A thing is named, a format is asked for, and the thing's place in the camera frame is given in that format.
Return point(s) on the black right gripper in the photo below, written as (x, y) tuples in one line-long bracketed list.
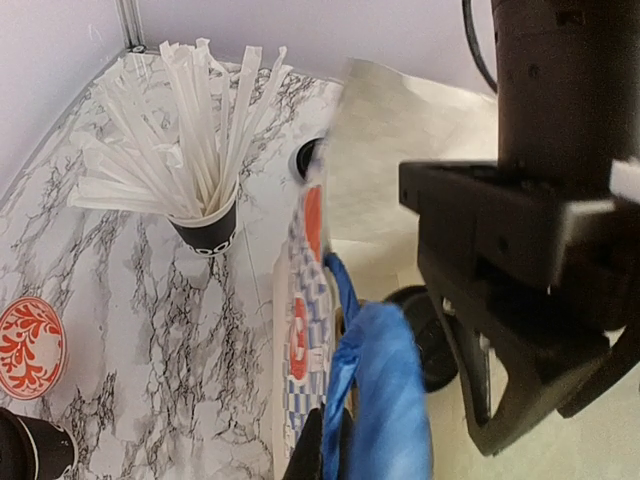
[(551, 282)]

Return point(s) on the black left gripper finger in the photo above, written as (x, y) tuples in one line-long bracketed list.
[(306, 461)]

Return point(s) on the blue checkered paper bag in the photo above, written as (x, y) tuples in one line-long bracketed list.
[(383, 119)]

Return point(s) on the black paper coffee cup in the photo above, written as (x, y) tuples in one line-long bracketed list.
[(34, 449)]

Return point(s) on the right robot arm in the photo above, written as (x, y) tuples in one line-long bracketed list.
[(568, 103)]

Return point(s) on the bundle of white straws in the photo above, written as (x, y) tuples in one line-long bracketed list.
[(187, 172)]

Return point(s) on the right aluminium frame post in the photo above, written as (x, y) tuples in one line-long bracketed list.
[(131, 24)]

